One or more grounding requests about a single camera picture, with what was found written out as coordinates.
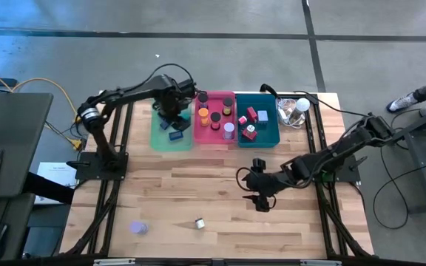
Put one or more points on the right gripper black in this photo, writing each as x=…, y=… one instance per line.
x=264, y=183

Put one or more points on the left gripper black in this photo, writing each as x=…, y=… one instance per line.
x=172, y=101

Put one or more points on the small dark blue box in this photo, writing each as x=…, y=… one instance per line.
x=176, y=136

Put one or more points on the black capped hourglass blue sand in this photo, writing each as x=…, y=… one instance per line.
x=203, y=98

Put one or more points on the black capped hourglass red sand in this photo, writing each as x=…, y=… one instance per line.
x=215, y=117

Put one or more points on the small red box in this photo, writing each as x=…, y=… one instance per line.
x=251, y=114
x=249, y=136

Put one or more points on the black capped hourglass yellow sand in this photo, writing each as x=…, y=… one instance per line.
x=228, y=102

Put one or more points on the small red and white item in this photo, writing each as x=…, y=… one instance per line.
x=242, y=120

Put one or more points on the grey-blue charger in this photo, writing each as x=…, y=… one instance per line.
x=263, y=116

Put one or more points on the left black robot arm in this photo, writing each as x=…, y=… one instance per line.
x=94, y=114

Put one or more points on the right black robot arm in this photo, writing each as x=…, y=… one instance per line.
x=346, y=151

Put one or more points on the green translucent plastic bin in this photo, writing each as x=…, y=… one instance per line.
x=161, y=142

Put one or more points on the pink translucent plastic bin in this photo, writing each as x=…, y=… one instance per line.
x=209, y=136

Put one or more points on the blue plastic bin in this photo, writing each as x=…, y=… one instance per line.
x=268, y=136

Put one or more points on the white USB charger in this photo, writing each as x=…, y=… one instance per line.
x=199, y=223

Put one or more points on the cylindrical bulb stand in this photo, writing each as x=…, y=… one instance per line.
x=297, y=119

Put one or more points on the white light bulb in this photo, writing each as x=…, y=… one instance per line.
x=303, y=105

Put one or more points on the pale purple round object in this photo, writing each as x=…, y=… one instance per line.
x=139, y=228

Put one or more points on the white paper sheet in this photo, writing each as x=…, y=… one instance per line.
x=55, y=171

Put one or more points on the grey side desk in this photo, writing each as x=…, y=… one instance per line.
x=13, y=129

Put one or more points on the black metal stand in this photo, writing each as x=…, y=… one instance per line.
x=420, y=155

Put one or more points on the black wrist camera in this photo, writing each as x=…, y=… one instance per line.
x=188, y=88

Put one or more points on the black table frame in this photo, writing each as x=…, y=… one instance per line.
x=311, y=144

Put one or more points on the grey metal bracket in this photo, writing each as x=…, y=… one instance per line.
x=115, y=262
x=320, y=263

